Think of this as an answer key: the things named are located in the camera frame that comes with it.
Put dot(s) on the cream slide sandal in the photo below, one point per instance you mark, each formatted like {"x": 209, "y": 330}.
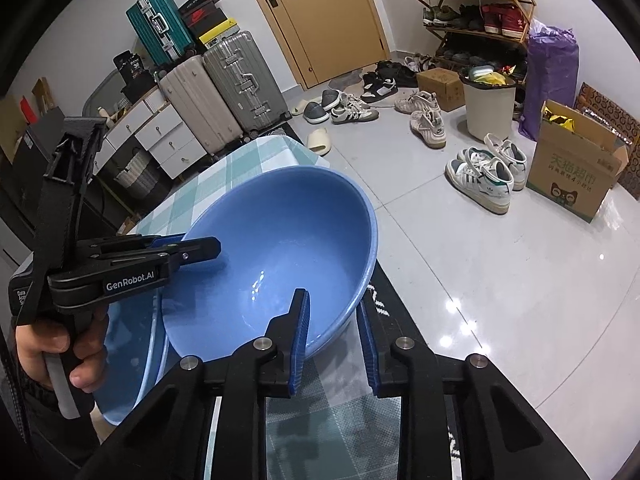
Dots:
{"x": 319, "y": 142}

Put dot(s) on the purple plastic bag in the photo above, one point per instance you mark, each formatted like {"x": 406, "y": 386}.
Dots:
{"x": 552, "y": 73}

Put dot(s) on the stacked shoe boxes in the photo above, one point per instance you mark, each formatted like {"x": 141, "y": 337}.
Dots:
{"x": 205, "y": 20}

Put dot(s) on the plaid teal tablecloth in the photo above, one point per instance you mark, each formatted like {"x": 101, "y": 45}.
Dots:
{"x": 335, "y": 428}

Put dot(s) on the woven laundry basket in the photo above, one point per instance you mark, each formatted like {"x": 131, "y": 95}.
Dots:
{"x": 136, "y": 172}

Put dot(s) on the wooden shoe rack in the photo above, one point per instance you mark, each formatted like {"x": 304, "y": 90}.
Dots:
{"x": 477, "y": 32}

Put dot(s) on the white green sneakers pair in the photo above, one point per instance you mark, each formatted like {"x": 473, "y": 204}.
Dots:
{"x": 489, "y": 175}

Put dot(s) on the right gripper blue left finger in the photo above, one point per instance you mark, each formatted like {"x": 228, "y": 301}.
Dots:
{"x": 288, "y": 333}

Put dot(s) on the small cardboard box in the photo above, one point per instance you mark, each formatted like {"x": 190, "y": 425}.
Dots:
{"x": 447, "y": 86}

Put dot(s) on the grey slippers pair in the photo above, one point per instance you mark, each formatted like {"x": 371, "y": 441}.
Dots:
{"x": 317, "y": 112}

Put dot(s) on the white desk with drawers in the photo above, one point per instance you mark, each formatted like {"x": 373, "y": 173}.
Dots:
{"x": 161, "y": 132}

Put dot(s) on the white trash bin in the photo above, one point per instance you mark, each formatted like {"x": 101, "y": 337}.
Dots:
{"x": 489, "y": 104}

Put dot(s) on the beige suitcase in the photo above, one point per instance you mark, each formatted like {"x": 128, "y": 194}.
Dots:
{"x": 197, "y": 101}

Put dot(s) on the silver suitcase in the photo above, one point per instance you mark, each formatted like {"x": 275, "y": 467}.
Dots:
{"x": 245, "y": 82}

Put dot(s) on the blue bowl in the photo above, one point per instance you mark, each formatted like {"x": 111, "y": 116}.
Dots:
{"x": 136, "y": 350}
{"x": 296, "y": 227}

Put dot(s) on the teal suitcase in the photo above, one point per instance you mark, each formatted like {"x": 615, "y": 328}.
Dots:
{"x": 160, "y": 28}

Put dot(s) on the oval mirror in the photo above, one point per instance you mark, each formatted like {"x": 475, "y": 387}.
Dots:
{"x": 108, "y": 95}

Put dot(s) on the green printed cardboard box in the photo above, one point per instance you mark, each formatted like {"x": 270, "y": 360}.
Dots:
{"x": 577, "y": 160}

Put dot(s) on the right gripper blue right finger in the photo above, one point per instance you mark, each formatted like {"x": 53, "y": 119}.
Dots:
{"x": 376, "y": 330}

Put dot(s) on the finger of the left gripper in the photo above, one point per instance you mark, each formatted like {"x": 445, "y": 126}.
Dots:
{"x": 162, "y": 241}
{"x": 183, "y": 252}

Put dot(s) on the wooden door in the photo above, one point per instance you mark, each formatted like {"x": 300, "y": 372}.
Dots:
{"x": 322, "y": 39}

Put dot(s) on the person's left hand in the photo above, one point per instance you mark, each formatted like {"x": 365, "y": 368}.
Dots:
{"x": 34, "y": 341}

